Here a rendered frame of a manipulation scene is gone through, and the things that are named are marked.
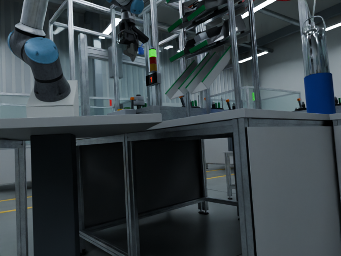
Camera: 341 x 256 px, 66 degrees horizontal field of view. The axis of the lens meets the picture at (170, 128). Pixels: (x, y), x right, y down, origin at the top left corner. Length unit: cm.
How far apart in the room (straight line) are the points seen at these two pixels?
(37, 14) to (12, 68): 838
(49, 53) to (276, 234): 107
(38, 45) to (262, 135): 91
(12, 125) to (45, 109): 40
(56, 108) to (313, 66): 147
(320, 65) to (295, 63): 1161
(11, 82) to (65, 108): 830
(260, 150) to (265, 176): 9
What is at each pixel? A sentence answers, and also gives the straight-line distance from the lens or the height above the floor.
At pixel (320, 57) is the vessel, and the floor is 123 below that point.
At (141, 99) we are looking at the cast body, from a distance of 175.
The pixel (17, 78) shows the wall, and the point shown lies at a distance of 955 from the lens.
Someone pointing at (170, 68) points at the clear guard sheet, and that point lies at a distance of 313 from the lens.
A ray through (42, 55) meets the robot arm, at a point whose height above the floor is 113.
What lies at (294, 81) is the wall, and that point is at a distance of 1336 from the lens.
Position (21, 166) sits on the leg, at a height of 68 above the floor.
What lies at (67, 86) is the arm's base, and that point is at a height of 104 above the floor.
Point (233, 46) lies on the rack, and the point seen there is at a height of 119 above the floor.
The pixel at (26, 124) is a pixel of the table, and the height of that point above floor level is 84.
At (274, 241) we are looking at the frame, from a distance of 103.
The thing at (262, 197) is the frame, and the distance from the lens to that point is 94.
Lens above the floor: 76
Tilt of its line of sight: 3 degrees up
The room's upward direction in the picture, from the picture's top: 3 degrees counter-clockwise
